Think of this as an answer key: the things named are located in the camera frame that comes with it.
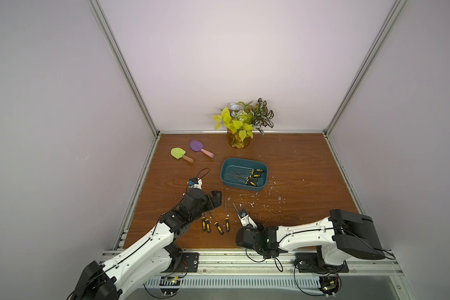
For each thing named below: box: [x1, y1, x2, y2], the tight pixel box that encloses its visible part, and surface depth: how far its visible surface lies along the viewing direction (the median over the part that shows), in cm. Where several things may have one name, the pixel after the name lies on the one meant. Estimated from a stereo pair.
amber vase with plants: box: [212, 97, 275, 150], surface depth 99 cm
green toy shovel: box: [170, 147, 194, 163], surface depth 112 cm
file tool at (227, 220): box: [224, 200, 230, 233], surface depth 84 cm
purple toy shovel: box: [189, 140, 215, 159], surface depth 116 cm
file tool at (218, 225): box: [209, 211, 225, 235], surface depth 83 cm
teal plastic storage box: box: [220, 157, 269, 192], surface depth 100 cm
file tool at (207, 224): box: [205, 213, 212, 234], surface depth 84 cm
